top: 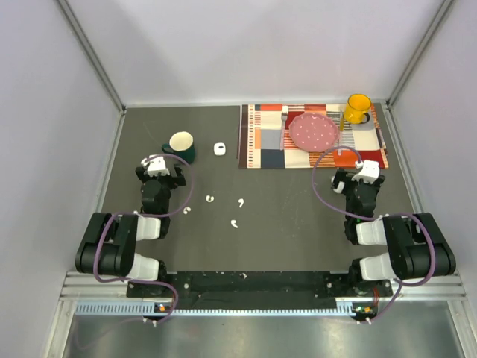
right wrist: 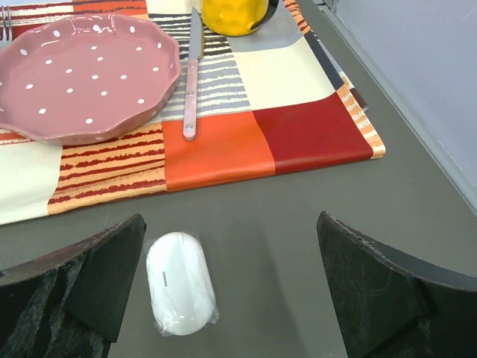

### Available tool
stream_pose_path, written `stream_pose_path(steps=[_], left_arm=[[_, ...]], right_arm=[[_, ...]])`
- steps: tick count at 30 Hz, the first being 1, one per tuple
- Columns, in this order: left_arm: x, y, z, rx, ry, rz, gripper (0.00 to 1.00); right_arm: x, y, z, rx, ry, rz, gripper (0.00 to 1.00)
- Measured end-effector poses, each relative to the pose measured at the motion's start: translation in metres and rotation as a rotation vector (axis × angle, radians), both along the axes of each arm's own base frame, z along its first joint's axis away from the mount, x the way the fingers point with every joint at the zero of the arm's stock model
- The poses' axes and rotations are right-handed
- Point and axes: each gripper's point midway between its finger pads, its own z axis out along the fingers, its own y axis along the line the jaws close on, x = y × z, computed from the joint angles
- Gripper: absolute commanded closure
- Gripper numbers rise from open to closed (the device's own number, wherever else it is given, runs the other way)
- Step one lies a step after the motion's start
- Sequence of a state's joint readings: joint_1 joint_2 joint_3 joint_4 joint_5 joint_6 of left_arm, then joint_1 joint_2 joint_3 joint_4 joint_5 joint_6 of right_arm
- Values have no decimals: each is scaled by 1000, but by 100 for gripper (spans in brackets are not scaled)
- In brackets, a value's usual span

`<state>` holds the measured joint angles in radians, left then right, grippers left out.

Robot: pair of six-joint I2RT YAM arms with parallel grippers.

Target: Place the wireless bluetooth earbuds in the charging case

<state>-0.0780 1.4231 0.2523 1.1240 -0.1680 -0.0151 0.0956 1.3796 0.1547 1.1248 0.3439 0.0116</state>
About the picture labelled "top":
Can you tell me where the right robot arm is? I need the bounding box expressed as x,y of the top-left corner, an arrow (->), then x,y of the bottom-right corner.
332,168 -> 456,295

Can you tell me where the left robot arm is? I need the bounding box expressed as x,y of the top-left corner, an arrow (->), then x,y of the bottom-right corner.
75,164 -> 186,296

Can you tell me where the small white earbud case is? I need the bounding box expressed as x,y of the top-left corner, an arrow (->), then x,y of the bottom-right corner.
213,142 -> 227,157

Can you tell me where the dark green mug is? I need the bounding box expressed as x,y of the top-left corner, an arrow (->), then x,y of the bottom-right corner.
162,131 -> 196,164

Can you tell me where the pink polka dot plate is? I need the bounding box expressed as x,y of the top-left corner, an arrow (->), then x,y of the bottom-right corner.
288,113 -> 340,152

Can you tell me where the yellow mug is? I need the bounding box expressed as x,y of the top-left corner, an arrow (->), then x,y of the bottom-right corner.
343,94 -> 372,125

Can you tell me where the colourful patchwork placemat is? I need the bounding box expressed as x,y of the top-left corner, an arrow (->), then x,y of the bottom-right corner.
238,104 -> 389,169

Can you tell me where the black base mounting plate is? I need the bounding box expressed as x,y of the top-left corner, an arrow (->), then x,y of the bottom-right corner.
126,270 -> 394,310

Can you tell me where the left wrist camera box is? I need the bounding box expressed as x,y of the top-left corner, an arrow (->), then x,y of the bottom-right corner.
141,154 -> 170,178

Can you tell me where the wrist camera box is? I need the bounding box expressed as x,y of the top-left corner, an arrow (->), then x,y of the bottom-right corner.
352,160 -> 380,184
141,154 -> 170,178

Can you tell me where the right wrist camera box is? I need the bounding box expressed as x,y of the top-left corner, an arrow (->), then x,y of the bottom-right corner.
352,160 -> 380,184

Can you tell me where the pink handled fork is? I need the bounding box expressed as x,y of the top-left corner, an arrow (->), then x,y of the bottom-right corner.
279,105 -> 288,151

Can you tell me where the grey slotted cable duct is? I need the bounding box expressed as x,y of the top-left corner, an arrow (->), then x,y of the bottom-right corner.
74,299 -> 361,317

